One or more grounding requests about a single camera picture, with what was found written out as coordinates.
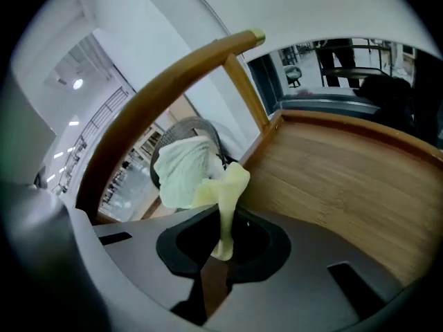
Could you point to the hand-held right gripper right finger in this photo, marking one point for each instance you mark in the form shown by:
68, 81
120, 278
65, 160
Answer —
304, 275

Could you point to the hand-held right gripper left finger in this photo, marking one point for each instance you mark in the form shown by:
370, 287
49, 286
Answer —
145, 254

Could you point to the wooden shelf table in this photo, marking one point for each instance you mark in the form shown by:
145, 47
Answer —
328, 185

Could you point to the yellow cloth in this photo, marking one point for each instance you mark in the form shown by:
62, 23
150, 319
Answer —
228, 192

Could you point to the green knitted blanket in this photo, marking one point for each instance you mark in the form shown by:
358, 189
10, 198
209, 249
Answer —
183, 171

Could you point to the dark wicker chair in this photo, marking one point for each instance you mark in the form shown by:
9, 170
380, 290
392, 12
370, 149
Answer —
187, 126

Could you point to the black backpack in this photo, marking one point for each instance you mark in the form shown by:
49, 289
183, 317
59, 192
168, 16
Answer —
391, 102

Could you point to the grey-green armchair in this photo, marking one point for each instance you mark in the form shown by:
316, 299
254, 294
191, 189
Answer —
293, 74

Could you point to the white roller blind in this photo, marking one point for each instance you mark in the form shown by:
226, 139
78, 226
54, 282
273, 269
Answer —
311, 5

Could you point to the dark metal frame table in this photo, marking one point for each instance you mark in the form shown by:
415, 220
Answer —
367, 72

